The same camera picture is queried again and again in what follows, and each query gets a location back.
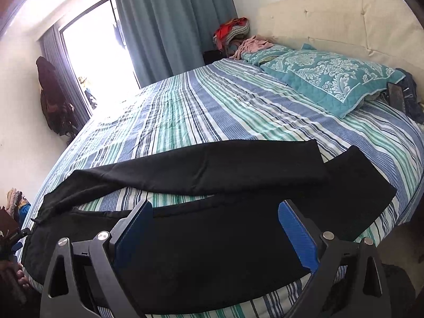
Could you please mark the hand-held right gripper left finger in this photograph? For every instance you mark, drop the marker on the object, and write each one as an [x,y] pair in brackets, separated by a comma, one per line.
[134,232]

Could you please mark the red clothes pile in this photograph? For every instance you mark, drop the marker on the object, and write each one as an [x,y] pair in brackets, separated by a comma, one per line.
[232,28]

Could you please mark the black pants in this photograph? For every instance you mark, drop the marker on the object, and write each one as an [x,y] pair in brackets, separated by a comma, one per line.
[232,172]

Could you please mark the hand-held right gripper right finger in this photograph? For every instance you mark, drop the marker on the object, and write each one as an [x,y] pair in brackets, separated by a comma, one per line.
[296,235]

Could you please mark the black bag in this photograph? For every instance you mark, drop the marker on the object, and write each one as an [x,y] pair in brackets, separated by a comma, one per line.
[212,56]

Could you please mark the dark blue jeans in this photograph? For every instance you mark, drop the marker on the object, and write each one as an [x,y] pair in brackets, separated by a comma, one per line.
[414,96]

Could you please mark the beige clothes pile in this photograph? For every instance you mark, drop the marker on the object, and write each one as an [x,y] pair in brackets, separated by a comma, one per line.
[18,202]

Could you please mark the brown nightstand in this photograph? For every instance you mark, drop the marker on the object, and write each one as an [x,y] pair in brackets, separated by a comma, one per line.
[6,220]

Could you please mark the striped bed sheet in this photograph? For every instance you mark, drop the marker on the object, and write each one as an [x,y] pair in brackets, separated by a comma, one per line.
[215,112]

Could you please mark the small teal patterned pillow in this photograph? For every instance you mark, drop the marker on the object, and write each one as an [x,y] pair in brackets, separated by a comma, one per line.
[265,54]

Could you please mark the dark hanging clothes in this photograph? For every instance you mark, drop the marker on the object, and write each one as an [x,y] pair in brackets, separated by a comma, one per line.
[49,89]

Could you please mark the person's left hand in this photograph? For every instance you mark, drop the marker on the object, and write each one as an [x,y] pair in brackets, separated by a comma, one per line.
[24,278]

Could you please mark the pink cloth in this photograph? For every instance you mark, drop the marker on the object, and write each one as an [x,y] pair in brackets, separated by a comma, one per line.
[255,43]

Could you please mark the cream padded headboard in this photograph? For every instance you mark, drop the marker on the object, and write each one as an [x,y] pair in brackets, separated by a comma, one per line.
[331,16]

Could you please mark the bright window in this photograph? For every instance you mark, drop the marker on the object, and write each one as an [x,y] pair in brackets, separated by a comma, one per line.
[96,46]

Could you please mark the wide blue curtain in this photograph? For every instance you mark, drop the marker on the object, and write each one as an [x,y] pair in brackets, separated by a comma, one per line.
[172,23]

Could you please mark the large teal patterned pillow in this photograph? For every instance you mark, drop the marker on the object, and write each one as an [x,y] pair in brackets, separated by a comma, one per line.
[331,73]

